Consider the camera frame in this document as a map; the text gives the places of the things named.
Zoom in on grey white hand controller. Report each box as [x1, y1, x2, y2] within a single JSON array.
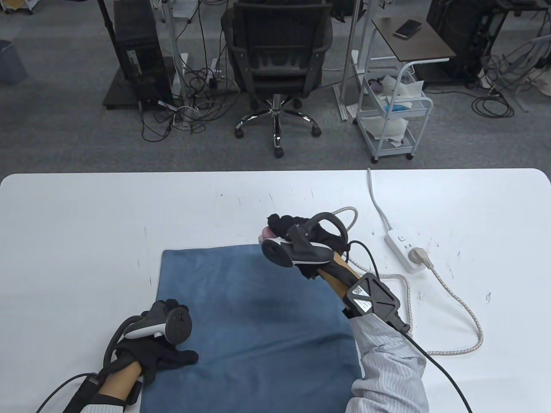
[[261, 212, 349, 267], [103, 300, 192, 366]]

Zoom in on black office chair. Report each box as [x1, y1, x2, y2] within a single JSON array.
[[220, 0, 334, 158]]

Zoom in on tangle of black floor cables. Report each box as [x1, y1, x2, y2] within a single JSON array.
[[141, 65, 241, 142]]

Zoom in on brown side table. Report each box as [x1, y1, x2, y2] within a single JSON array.
[[371, 17, 457, 63]]

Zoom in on smartphone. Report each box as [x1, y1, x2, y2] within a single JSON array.
[[393, 19, 422, 40]]

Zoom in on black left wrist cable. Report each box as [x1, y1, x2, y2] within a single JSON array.
[[37, 373, 99, 413]]

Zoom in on white rolling cart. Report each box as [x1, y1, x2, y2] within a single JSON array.
[[353, 60, 433, 164]]

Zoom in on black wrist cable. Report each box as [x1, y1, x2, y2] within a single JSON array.
[[347, 241, 474, 413], [37, 373, 99, 413]]

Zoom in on white table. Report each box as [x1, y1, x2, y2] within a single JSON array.
[[0, 169, 551, 413]]

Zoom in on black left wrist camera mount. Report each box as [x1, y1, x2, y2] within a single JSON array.
[[65, 374, 140, 413]]

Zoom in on coiled black cable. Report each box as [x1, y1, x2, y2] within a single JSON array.
[[471, 92, 515, 119]]

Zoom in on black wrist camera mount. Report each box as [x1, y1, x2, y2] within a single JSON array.
[[343, 272, 410, 334], [65, 374, 140, 413]]

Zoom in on white metal frame post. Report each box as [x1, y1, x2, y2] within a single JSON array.
[[335, 0, 371, 122], [161, 0, 188, 102]]

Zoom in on grey white left hand controller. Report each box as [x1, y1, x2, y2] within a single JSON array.
[[103, 300, 192, 366]]

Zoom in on crumpled white paper sheets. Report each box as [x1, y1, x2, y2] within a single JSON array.
[[379, 74, 426, 103]]

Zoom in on person's right forearm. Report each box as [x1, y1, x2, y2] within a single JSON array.
[[318, 254, 429, 413]]

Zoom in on black computer tower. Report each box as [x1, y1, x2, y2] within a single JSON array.
[[113, 0, 175, 111], [426, 0, 495, 78]]

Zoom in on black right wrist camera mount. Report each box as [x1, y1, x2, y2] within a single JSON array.
[[343, 272, 410, 334]]

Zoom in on pile of white papers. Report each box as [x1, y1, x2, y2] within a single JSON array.
[[365, 113, 409, 147]]

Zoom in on blue pillowcase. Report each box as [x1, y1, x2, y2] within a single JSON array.
[[140, 244, 364, 413]]

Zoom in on black floor stand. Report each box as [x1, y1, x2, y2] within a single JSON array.
[[97, 0, 142, 111]]

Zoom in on person's left hand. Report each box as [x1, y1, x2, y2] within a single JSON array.
[[114, 299, 199, 385]]

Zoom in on white power strip cable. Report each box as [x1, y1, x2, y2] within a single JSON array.
[[367, 168, 393, 233]]

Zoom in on person's left forearm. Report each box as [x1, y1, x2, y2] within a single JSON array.
[[82, 361, 142, 413]]

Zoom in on braided iron cord with plug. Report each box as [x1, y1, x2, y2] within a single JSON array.
[[327, 207, 483, 355]]

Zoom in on grey white right hand controller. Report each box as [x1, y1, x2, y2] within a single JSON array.
[[261, 212, 349, 267]]

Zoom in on person's right hand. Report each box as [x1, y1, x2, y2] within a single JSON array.
[[266, 213, 349, 280]]

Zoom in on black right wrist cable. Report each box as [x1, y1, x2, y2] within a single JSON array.
[[347, 241, 474, 413]]

